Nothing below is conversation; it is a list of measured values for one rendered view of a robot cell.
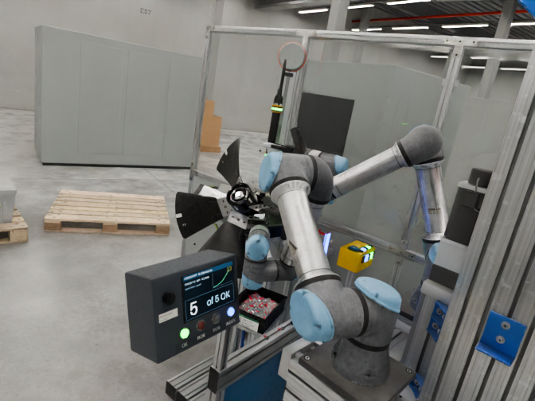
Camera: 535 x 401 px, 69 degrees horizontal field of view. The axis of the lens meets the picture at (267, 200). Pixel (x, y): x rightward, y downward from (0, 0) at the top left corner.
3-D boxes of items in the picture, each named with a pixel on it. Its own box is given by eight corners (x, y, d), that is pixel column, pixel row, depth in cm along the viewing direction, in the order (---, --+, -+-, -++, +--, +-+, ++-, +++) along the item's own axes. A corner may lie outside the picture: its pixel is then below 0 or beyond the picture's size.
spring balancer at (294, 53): (275, 69, 227) (275, 68, 220) (280, 40, 222) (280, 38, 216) (302, 74, 226) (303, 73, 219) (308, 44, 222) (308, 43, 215)
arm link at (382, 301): (401, 344, 95) (416, 295, 91) (357, 350, 90) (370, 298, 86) (372, 316, 105) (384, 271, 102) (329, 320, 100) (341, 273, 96)
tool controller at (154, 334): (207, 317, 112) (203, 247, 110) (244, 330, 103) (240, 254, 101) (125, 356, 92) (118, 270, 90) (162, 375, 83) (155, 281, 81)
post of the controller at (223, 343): (220, 361, 119) (228, 305, 114) (226, 367, 117) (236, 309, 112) (212, 366, 117) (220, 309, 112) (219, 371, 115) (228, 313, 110)
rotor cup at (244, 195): (241, 195, 187) (228, 179, 177) (267, 196, 180) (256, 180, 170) (232, 221, 180) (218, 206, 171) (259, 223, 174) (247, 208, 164)
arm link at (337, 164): (340, 180, 146) (345, 157, 144) (314, 173, 151) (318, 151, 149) (346, 177, 153) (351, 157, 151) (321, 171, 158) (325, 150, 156)
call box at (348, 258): (351, 259, 187) (357, 239, 184) (370, 267, 181) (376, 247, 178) (335, 267, 174) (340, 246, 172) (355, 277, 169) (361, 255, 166)
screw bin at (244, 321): (249, 297, 168) (251, 282, 167) (284, 311, 162) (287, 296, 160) (223, 320, 149) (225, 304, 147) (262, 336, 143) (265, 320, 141)
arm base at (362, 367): (398, 369, 101) (408, 336, 98) (369, 395, 90) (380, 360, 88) (349, 339, 111) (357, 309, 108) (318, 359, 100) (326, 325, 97)
